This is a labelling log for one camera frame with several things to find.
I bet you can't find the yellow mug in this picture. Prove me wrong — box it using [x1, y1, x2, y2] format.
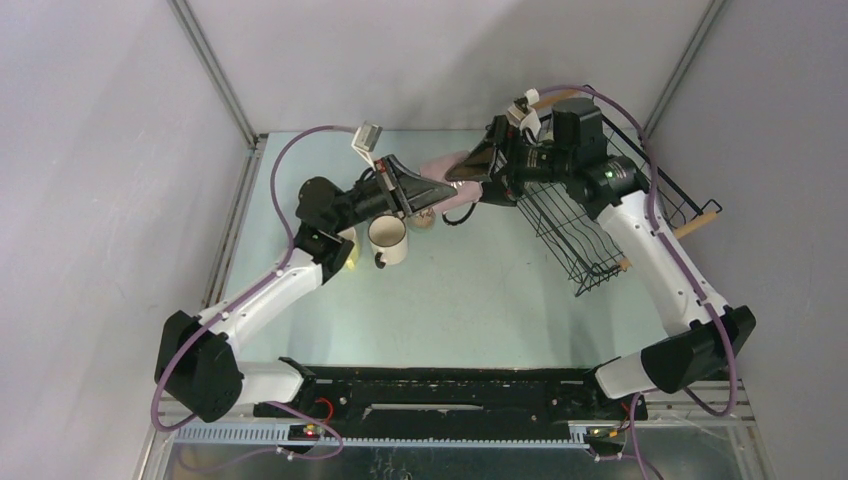
[339, 227, 361, 271]

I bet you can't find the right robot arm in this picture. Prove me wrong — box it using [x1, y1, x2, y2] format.
[445, 97, 756, 418]

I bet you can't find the white ribbed black-rimmed mug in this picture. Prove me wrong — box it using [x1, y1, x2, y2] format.
[367, 215, 408, 269]

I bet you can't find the lilac mug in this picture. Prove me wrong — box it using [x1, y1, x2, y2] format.
[419, 150, 483, 227]

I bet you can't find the black wire dish rack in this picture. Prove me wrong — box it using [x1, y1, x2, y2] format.
[510, 84, 723, 296]

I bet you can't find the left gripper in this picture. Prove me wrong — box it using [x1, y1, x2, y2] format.
[330, 155, 455, 234]

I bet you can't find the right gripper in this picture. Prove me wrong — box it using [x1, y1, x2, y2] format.
[446, 116, 573, 208]

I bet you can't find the floral patterned mug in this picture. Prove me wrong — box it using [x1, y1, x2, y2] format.
[406, 209, 436, 231]

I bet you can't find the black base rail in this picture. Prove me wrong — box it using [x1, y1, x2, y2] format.
[288, 366, 648, 443]

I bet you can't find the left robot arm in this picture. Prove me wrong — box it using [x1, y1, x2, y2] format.
[154, 152, 464, 423]

